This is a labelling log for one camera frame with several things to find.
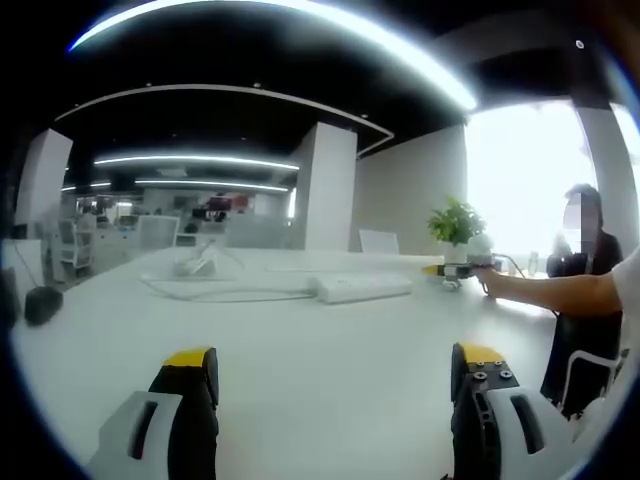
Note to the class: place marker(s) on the ceiling light strip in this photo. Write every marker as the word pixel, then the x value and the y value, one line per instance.
pixel 195 161
pixel 210 184
pixel 300 7

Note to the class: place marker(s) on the white chair back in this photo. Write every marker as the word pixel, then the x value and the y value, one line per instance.
pixel 379 241

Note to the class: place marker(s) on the person's right hand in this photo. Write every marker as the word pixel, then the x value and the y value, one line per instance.
pixel 492 282

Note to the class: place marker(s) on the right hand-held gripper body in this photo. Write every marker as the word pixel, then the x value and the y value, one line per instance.
pixel 481 250

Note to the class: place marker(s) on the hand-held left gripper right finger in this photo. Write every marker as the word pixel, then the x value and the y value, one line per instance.
pixel 500 430

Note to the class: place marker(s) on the white frame office chair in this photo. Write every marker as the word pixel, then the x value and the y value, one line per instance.
pixel 592 357

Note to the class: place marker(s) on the black pouch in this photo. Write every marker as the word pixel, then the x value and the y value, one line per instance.
pixel 44 305

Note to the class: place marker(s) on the white power strip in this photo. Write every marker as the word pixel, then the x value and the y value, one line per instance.
pixel 365 288

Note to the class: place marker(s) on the white mesh chair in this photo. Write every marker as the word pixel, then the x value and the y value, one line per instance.
pixel 157 232

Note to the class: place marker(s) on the white clear plastic gadget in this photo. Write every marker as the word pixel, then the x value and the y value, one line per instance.
pixel 195 265

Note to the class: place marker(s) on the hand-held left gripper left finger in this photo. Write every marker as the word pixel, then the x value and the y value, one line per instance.
pixel 150 440

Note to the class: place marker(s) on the person's white sleeve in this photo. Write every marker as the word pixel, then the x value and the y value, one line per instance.
pixel 629 290

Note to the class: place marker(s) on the green potted plant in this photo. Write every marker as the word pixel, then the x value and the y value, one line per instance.
pixel 457 225

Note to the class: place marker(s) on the white desk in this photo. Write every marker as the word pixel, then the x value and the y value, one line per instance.
pixel 320 350

